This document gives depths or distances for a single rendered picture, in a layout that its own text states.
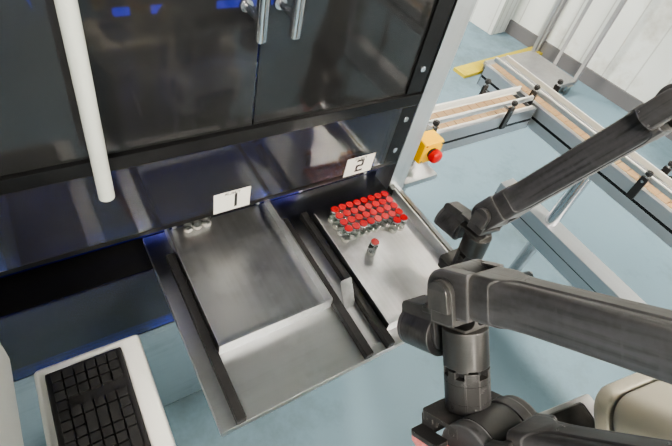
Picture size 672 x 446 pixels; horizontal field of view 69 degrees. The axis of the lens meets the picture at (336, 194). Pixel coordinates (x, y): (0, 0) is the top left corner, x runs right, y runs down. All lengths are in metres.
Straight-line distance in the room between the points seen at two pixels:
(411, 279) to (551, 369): 1.30
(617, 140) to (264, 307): 0.75
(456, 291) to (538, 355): 1.84
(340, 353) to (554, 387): 1.45
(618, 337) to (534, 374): 1.86
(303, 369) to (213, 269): 0.30
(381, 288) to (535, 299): 0.67
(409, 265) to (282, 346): 0.38
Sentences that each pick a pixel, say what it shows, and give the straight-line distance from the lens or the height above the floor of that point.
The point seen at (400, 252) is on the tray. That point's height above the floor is 0.88.
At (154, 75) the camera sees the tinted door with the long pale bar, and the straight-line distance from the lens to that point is 0.85.
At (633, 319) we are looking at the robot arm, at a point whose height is 1.50.
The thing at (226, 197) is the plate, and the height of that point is 1.03.
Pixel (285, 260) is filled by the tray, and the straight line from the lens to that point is 1.17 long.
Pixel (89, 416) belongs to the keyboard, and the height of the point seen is 0.83.
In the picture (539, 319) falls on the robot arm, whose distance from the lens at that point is 0.55.
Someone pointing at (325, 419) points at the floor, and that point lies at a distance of 1.96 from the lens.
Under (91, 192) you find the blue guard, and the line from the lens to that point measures 0.96.
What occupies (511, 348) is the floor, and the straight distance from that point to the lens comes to 2.37.
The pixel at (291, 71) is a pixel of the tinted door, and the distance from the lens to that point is 0.95.
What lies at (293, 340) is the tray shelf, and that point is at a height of 0.88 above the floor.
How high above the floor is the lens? 1.82
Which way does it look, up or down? 44 degrees down
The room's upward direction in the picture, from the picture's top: 15 degrees clockwise
